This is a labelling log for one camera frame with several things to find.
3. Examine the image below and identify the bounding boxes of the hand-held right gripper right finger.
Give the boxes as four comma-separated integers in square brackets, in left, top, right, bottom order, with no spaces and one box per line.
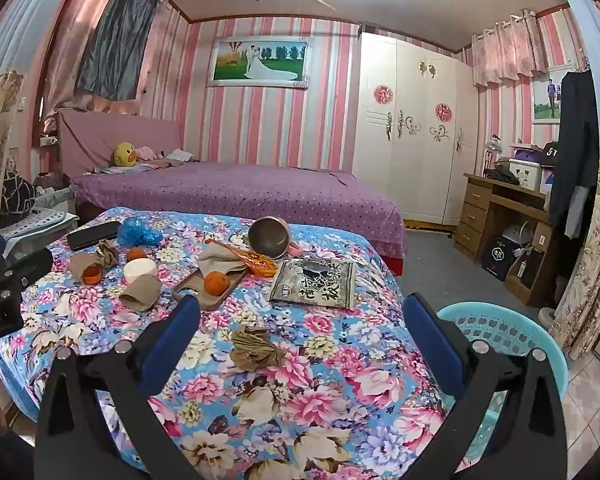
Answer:
[402,292,568,480]

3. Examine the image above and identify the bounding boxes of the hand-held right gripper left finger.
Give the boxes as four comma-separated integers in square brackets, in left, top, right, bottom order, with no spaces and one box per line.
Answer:
[32,294,203,480]

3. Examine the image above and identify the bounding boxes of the light blue plastic basket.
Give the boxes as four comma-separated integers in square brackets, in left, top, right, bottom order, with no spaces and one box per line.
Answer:
[436,302,569,461]

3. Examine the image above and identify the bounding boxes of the brown paper cup orange rim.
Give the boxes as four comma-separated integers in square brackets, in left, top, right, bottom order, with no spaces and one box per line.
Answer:
[70,252,106,286]

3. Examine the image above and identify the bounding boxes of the large tangerine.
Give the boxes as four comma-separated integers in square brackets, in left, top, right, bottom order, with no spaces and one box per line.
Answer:
[204,271,231,296]

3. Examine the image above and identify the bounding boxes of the white round block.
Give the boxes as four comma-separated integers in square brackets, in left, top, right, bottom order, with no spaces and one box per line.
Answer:
[123,259,158,286]

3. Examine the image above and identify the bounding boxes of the large brown paper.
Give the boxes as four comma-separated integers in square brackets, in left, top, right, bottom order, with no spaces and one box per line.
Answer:
[230,325,286,372]

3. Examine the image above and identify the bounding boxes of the small brown paper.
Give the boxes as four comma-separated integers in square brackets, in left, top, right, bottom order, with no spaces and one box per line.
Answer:
[97,240,122,267]

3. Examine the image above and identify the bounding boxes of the beige cloth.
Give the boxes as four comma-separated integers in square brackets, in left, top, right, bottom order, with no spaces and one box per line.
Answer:
[197,245,251,277]

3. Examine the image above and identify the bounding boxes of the blue plastic bag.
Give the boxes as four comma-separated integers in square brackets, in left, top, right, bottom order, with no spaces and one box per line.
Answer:
[117,217,166,250]

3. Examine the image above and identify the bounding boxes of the orange snack wrapper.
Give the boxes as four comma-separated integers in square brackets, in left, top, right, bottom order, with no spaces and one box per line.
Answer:
[205,240,278,279]

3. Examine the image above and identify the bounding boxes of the patterned cloth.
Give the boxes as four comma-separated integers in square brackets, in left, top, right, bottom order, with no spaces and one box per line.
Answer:
[269,258,357,311]

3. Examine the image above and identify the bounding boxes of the brown phone case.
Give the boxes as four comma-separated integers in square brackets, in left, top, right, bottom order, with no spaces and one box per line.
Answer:
[172,260,251,312]

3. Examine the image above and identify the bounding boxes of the black white patterned bag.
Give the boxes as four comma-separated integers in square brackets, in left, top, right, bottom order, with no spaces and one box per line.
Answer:
[0,170,38,228]

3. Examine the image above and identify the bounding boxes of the black phone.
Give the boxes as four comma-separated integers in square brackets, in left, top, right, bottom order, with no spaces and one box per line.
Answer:
[67,221,123,252]

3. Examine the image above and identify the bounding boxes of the black cardboard box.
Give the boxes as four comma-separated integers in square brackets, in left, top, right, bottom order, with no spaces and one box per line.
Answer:
[481,234,521,282]

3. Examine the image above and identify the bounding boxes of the brown cardboard box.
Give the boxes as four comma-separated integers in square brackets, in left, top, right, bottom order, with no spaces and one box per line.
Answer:
[505,247,546,292]

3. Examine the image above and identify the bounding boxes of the floral blanket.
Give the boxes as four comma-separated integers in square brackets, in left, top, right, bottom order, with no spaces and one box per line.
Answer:
[0,205,456,480]

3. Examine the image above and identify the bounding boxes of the wooden desk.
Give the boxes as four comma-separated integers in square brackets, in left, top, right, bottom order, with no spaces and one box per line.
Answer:
[454,172,566,308]

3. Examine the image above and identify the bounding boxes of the white helmet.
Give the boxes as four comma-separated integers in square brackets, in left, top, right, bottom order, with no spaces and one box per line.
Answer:
[501,222,536,251]

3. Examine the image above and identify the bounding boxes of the pink metal mug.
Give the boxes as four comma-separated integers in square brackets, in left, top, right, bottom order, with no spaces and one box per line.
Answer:
[248,216,304,261]

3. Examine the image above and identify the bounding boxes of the pink covered headboard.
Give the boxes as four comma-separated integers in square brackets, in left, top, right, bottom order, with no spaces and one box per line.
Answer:
[55,110,181,178]

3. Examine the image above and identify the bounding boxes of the yellow duck plush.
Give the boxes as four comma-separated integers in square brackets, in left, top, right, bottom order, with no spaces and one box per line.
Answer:
[112,141,140,167]

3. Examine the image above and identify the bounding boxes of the purple dotted bed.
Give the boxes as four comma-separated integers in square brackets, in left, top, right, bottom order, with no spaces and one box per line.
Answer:
[70,161,407,276]

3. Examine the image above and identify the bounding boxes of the folded clothes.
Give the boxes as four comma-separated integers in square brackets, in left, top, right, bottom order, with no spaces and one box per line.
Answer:
[162,149,201,166]

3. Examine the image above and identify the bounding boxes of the dark bag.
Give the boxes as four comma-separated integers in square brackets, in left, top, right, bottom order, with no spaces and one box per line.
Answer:
[485,164,521,184]

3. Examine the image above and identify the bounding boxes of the white wardrobe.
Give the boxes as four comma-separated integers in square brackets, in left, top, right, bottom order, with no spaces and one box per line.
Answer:
[352,30,481,227]

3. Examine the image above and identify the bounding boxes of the white storage box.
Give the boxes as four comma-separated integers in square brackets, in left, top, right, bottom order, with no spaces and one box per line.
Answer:
[509,157,546,192]

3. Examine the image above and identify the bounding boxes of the desk lamp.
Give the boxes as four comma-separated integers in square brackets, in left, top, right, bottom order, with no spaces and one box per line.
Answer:
[482,135,504,176]

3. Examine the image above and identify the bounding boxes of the purple box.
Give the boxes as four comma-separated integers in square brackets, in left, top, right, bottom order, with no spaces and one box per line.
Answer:
[510,144,546,161]

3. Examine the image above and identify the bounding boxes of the dark hanging coat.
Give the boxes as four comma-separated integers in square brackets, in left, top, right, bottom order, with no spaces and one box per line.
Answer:
[547,70,600,241]

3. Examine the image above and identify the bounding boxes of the grey curtain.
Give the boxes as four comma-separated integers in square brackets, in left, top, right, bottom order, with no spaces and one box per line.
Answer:
[75,0,160,102]

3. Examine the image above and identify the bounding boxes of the small framed photo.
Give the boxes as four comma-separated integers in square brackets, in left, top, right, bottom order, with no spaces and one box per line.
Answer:
[531,67,573,124]

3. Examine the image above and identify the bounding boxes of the framed wedding picture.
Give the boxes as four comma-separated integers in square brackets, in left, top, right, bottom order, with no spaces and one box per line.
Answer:
[206,36,315,89]

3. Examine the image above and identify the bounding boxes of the pink valance curtain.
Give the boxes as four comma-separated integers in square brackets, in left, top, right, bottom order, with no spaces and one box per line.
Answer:
[471,4,573,88]

